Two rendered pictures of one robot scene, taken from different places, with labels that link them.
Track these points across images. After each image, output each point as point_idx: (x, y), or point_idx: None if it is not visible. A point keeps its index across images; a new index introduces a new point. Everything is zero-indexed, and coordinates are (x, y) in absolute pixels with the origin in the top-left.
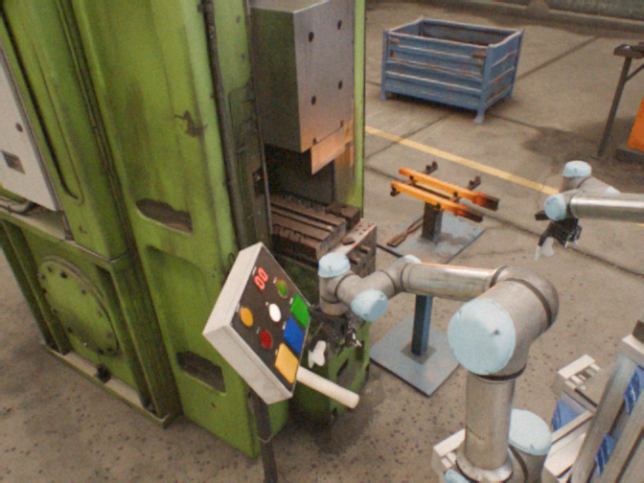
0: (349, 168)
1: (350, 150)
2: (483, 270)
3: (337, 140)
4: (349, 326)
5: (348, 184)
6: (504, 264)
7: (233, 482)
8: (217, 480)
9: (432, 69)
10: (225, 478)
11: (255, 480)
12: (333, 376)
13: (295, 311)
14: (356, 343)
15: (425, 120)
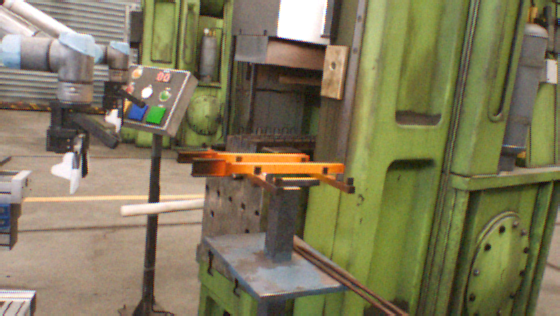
0: (337, 139)
1: (342, 118)
2: (24, 2)
3: (259, 46)
4: (109, 96)
5: (332, 159)
6: None
7: (190, 306)
8: (198, 301)
9: None
10: (196, 304)
11: (182, 314)
12: (203, 292)
13: (152, 108)
14: (102, 107)
15: None
